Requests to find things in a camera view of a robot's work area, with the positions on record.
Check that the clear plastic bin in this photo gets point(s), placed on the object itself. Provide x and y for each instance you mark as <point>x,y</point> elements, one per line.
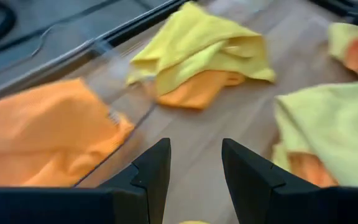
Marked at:
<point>120,74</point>

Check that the black aluminium table frame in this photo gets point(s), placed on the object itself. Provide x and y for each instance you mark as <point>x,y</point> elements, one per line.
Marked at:
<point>141,23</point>

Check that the yellow microfiber towel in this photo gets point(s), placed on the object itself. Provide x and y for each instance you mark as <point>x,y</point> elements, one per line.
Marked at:
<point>191,40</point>
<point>337,37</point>
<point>194,222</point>
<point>331,124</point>

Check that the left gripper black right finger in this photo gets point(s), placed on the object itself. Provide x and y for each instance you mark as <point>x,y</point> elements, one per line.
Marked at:
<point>275,199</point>

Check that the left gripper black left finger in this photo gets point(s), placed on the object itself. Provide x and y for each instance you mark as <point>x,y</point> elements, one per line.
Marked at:
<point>129,202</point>

